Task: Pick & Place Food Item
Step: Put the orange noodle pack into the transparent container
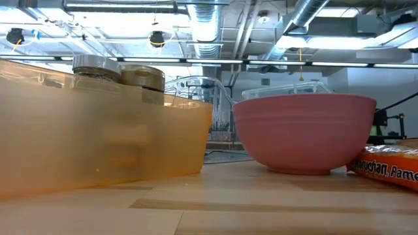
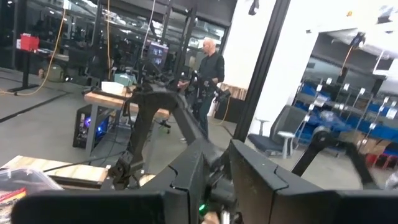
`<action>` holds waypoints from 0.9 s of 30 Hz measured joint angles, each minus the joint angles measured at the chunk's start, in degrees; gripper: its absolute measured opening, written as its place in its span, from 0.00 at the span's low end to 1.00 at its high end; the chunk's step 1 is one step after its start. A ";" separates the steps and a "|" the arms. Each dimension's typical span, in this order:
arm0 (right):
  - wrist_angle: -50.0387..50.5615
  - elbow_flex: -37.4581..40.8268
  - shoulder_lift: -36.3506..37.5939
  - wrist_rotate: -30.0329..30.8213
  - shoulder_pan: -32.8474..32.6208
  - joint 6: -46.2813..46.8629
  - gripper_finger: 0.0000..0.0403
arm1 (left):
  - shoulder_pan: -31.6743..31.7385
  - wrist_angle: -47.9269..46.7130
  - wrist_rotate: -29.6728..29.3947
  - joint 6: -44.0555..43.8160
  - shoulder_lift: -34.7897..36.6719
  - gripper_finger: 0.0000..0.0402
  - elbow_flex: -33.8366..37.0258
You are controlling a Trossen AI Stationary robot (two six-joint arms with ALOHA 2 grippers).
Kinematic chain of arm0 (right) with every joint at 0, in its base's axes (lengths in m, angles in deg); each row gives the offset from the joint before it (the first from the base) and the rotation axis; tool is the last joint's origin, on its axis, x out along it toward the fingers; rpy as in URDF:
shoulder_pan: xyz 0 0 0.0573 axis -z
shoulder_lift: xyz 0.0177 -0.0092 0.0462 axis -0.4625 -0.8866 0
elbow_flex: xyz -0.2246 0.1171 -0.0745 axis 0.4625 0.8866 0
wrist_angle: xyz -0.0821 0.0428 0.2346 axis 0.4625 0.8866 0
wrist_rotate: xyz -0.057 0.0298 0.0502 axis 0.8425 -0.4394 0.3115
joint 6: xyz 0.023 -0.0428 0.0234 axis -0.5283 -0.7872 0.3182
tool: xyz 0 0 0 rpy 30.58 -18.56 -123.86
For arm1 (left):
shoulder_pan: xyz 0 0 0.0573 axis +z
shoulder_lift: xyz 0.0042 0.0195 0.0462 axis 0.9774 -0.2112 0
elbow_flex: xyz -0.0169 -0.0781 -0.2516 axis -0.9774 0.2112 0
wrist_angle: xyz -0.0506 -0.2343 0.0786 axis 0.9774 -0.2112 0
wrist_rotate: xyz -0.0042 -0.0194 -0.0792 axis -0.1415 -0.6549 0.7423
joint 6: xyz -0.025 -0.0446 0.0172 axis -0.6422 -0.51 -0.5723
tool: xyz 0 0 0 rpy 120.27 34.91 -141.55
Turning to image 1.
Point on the spice jar with red lid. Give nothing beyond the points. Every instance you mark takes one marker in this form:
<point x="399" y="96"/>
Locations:
<point x="143" y="76"/>

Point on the pink bowl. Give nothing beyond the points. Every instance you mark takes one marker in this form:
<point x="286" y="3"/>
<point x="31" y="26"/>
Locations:
<point x="303" y="137"/>

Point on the bagel seasoning glass jar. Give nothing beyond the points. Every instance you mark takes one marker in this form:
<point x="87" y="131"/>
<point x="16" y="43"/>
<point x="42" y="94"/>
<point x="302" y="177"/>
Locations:
<point x="96" y="62"/>

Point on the orange yellow ramen packet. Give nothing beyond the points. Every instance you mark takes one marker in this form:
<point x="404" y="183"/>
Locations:
<point x="385" y="169"/>

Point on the clear plastic bin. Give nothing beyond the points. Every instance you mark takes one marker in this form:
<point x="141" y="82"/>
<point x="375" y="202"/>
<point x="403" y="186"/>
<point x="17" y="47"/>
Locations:
<point x="223" y="130"/>
<point x="287" y="88"/>

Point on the long linear ceiling light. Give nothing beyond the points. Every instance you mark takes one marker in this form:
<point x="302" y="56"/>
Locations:
<point x="277" y="62"/>

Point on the black round ceiling device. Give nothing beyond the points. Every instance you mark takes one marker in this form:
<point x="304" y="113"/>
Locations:
<point x="156" y="39"/>
<point x="14" y="36"/>

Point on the dark horizontal ceiling pipe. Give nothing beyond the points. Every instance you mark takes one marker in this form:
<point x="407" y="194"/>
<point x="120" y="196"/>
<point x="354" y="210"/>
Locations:
<point x="124" y="8"/>

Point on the orange translucent plastic bin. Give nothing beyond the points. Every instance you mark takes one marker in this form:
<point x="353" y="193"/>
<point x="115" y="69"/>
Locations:
<point x="45" y="147"/>

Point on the grey wall box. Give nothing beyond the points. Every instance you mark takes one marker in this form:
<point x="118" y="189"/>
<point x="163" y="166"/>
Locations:
<point x="266" y="81"/>

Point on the corrugated silver ventilation duct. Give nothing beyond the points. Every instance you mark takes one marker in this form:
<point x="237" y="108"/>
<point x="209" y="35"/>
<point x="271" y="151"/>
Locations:
<point x="205" y="23"/>

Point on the smooth silver spiral duct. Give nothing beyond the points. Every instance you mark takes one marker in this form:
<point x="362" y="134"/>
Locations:
<point x="303" y="13"/>

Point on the grey rectangular ceiling duct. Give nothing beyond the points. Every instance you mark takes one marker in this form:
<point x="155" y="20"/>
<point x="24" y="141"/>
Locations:
<point x="336" y="26"/>

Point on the black aluminium rig frame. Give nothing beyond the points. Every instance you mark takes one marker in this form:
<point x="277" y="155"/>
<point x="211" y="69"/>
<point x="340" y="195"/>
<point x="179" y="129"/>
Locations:
<point x="402" y="125"/>

